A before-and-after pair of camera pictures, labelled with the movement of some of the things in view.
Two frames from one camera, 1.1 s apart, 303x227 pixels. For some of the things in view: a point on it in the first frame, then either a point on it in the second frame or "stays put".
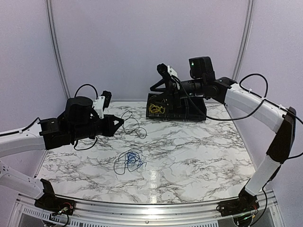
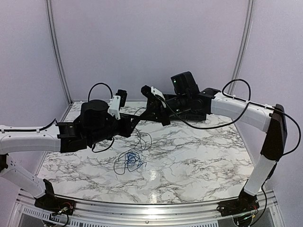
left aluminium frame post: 57,48 stays put
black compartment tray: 158,106 stays put
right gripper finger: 168,100 to 163,117
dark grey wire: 131,129 to 138,109
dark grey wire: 130,159 stays put
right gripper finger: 154,88 to 150,111
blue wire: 133,158 stays put
